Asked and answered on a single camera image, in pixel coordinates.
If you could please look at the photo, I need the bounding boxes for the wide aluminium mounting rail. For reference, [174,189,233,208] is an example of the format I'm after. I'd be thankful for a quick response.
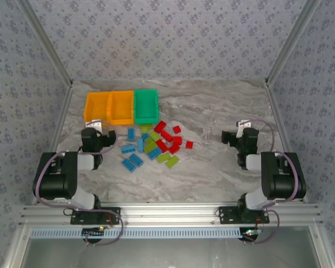
[18,202,324,226]

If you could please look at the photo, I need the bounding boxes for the grey metal lower panel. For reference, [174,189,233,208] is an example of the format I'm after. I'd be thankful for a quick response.
[4,226,335,268]

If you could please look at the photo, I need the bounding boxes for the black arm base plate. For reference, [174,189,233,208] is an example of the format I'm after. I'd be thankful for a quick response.
[70,207,121,226]
[218,205,270,225]

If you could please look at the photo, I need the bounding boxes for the green plastic bin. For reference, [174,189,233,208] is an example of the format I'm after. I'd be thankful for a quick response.
[133,88,160,126]

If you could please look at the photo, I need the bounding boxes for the aluminium side rail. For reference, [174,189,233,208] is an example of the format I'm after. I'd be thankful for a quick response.
[32,83,74,206]
[265,80,308,203]

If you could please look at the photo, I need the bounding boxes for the orange plastic bin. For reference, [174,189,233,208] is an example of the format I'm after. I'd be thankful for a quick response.
[83,92,113,128]
[107,90,135,126]

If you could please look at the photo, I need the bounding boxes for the white slotted cable duct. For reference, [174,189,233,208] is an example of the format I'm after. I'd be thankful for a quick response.
[30,226,243,240]

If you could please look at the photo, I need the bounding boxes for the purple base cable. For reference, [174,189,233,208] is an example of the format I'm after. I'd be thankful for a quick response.
[85,209,124,247]
[244,209,281,245]

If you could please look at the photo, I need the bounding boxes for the small controller board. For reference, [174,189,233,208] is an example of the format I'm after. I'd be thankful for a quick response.
[82,226,106,243]
[241,227,265,243]

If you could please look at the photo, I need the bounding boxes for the aluminium frame post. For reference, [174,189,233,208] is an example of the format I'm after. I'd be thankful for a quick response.
[18,0,74,87]
[264,0,323,87]

